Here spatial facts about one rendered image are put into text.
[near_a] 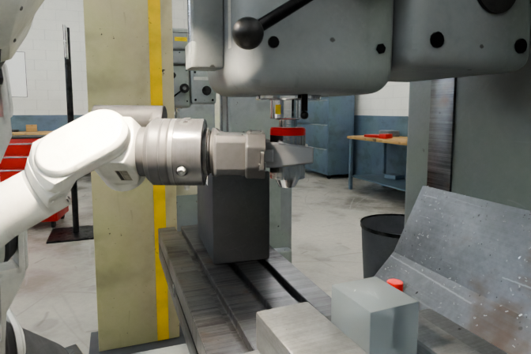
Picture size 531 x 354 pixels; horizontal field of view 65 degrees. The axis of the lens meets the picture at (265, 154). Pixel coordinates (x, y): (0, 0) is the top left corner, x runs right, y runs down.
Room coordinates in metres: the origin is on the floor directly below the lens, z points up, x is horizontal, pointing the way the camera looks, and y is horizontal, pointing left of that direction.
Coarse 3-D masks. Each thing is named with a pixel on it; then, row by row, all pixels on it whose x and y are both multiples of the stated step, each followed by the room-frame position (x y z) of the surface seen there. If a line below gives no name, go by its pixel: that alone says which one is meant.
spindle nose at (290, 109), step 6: (270, 102) 0.54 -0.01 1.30; (276, 102) 0.53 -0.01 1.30; (282, 102) 0.53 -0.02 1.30; (288, 102) 0.52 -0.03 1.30; (294, 102) 0.53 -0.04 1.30; (300, 102) 0.53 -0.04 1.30; (270, 108) 0.54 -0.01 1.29; (282, 108) 0.53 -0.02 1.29; (288, 108) 0.52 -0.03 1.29; (294, 108) 0.53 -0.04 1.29; (300, 108) 0.53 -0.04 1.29; (270, 114) 0.54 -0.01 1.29; (282, 114) 0.53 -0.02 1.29; (288, 114) 0.52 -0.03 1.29; (294, 114) 0.53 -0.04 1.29
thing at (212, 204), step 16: (208, 176) 0.85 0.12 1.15; (224, 176) 0.81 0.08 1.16; (240, 176) 0.82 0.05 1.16; (208, 192) 0.85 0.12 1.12; (224, 192) 0.81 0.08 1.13; (240, 192) 0.82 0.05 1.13; (256, 192) 0.83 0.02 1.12; (208, 208) 0.86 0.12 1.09; (224, 208) 0.81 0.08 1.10; (240, 208) 0.82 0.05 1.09; (256, 208) 0.83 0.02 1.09; (208, 224) 0.86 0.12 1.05; (224, 224) 0.81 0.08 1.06; (240, 224) 0.82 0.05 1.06; (256, 224) 0.83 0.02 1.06; (208, 240) 0.86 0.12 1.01; (224, 240) 0.81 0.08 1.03; (240, 240) 0.82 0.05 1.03; (256, 240) 0.83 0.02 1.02; (224, 256) 0.81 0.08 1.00; (240, 256) 0.82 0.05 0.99; (256, 256) 0.83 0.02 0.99
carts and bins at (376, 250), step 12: (372, 216) 2.58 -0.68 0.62; (384, 216) 2.60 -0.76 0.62; (396, 216) 2.60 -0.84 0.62; (372, 228) 2.57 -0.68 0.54; (384, 228) 2.60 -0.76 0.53; (396, 228) 2.59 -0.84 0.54; (372, 240) 2.26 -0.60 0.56; (384, 240) 2.20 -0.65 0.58; (396, 240) 2.17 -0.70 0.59; (372, 252) 2.27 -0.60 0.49; (384, 252) 2.20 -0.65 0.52; (372, 264) 2.27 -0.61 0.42; (372, 276) 2.27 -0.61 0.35
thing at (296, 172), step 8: (272, 136) 0.54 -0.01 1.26; (280, 136) 0.53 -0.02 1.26; (288, 136) 0.52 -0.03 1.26; (296, 136) 0.53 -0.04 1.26; (304, 136) 0.54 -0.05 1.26; (296, 144) 0.53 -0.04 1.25; (304, 144) 0.54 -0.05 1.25; (272, 168) 0.54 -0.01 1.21; (280, 168) 0.53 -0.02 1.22; (288, 168) 0.52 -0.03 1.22; (296, 168) 0.53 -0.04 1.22; (304, 168) 0.54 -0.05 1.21; (272, 176) 0.54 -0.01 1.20; (280, 176) 0.53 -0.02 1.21; (288, 176) 0.52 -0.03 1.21; (296, 176) 0.53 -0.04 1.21; (304, 176) 0.54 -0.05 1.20
